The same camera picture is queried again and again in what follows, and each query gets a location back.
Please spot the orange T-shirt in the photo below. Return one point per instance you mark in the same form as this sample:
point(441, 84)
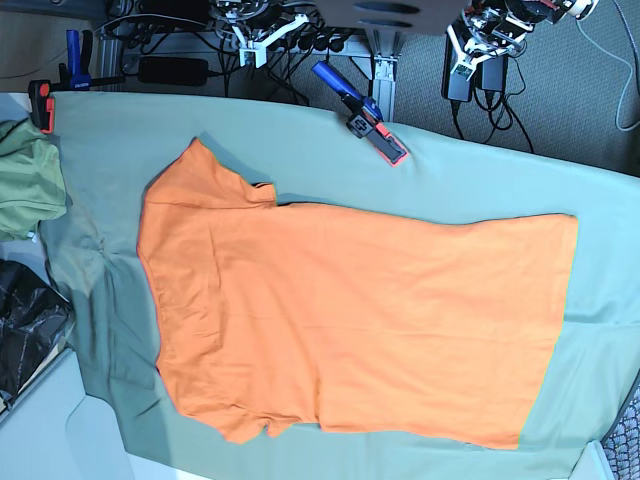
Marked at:
point(274, 315)

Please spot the robot arm near clamp corner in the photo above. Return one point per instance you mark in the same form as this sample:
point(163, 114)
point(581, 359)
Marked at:
point(254, 24)

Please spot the robot arm far side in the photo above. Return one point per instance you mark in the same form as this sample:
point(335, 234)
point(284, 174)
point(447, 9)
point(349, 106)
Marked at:
point(499, 27)

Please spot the blue clamp at table middle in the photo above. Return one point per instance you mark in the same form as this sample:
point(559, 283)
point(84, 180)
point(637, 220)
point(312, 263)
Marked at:
point(365, 121)

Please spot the black power adapter left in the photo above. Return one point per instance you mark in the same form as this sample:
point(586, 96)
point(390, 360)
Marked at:
point(453, 88)

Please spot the black power adapter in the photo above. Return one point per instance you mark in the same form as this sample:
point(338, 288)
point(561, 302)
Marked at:
point(453, 88)
point(492, 74)

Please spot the black power strip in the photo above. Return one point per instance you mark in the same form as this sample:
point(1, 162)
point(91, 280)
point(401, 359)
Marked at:
point(314, 39)

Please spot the aluminium table leg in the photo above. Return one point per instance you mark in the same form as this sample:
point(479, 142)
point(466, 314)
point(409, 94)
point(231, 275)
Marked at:
point(380, 68)

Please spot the black power brick left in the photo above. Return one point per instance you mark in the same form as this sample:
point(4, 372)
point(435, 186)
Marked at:
point(173, 71)

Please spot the green table cloth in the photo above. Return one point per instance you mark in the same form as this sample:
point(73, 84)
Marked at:
point(113, 144)

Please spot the black power adapter right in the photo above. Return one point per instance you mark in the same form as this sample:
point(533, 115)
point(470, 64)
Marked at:
point(492, 74)

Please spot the olive green garment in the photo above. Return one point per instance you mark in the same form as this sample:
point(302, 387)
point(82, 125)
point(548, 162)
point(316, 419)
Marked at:
point(32, 184)

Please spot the black plastic bag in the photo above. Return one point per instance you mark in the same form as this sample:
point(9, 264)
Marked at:
point(33, 319)

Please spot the white wrist camera near corner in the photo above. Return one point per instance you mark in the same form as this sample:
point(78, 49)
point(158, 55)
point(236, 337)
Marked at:
point(254, 54)

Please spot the white wrist camera far side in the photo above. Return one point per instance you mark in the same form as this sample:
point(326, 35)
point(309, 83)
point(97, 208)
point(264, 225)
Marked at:
point(463, 68)

